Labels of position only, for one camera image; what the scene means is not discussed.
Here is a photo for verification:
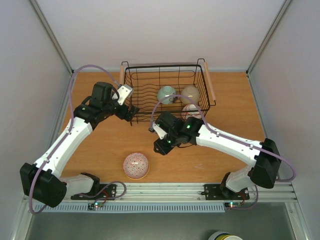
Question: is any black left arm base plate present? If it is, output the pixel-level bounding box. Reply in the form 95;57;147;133
70;183;117;201

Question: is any white bowl orange pattern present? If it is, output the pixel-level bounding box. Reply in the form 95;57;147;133
181;104;202;120

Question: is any grey slotted cable duct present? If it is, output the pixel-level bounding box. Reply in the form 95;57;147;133
43;202;225;214

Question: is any cream white bowl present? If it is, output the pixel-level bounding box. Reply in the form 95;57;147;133
180;85;200;103

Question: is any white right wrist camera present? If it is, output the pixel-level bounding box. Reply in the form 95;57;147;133
152;122;167;140

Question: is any white yellow container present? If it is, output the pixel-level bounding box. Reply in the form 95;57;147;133
208;231;243;240

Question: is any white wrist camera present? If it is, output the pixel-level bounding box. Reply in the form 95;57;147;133
117;84;134;106
152;122;167;140

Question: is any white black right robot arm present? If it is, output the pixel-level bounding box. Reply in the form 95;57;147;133
149;111;281;200

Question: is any white bowl dark diamond pattern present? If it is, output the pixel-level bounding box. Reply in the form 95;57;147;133
123;152;150;180

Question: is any black wire dish rack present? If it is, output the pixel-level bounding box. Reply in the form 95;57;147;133
120;58;216;123

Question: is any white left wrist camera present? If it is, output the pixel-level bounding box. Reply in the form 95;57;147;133
117;84;134;106

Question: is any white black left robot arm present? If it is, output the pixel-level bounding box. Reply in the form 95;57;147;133
19;82;138;208

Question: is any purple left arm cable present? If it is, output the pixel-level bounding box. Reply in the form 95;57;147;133
28;64;126;216

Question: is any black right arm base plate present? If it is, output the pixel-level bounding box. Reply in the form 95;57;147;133
200;183;250;201

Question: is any mint green bowl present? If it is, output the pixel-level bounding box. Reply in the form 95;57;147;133
157;85;176;105

